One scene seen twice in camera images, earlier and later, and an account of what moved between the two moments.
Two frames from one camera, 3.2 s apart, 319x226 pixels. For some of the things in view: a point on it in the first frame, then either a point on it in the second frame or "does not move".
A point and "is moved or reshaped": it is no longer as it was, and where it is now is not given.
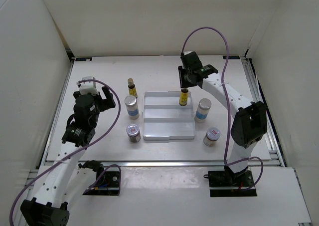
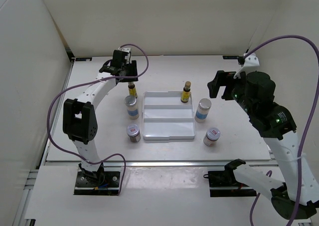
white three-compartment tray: x=164 y=118 does not move
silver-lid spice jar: x=132 y=108 does not move
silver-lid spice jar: x=203 y=109 does not move
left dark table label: x=83 y=59 does not move
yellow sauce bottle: x=183 y=98 is moved or reshaped
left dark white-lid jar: x=133 y=131 does not move
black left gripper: x=106 y=103 to x=132 y=66
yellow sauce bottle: x=132 y=89 does not move
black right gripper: x=183 y=84 to x=221 y=79
